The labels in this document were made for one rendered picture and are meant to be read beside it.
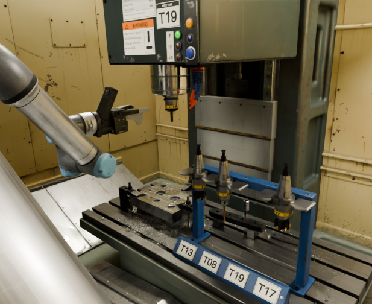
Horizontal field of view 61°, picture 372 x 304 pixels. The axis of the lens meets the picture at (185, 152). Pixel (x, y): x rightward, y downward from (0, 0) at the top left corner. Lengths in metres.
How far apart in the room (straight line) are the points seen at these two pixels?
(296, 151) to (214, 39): 0.78
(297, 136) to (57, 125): 1.08
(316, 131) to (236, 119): 0.47
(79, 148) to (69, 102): 1.29
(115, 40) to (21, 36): 0.95
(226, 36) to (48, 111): 0.56
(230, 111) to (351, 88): 0.61
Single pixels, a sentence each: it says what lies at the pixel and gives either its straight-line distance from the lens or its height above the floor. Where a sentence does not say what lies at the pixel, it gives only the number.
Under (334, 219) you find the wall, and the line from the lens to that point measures 2.04.
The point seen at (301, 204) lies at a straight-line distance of 0.98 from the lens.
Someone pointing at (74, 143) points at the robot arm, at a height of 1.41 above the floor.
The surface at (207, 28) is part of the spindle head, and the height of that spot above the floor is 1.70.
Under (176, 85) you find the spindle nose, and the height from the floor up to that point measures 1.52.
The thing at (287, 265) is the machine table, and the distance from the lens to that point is 1.27.
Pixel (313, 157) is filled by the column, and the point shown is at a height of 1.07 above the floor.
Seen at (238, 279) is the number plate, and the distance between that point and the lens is 1.13.
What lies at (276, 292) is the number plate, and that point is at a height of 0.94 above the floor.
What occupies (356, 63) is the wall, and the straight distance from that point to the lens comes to 1.81.
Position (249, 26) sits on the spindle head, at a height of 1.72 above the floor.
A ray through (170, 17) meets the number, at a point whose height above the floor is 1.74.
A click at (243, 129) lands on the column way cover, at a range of 1.64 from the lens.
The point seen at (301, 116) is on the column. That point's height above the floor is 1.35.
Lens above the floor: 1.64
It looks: 17 degrees down
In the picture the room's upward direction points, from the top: 2 degrees counter-clockwise
